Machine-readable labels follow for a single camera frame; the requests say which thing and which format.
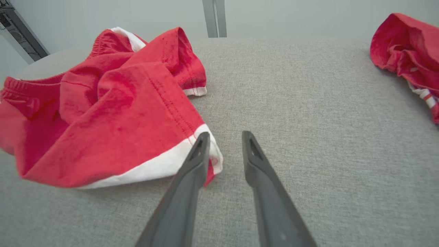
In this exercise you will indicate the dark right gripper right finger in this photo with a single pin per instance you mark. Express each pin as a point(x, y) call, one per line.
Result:
point(271, 206)

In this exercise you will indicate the grey partition post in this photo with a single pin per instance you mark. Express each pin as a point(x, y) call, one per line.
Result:
point(214, 17)

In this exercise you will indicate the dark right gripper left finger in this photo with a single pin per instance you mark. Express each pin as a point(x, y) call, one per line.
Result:
point(181, 199)

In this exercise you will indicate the red jersey with white sleeves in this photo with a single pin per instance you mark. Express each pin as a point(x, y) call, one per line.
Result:
point(411, 51)

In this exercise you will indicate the dark metal frame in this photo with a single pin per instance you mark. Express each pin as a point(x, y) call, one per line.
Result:
point(24, 34)

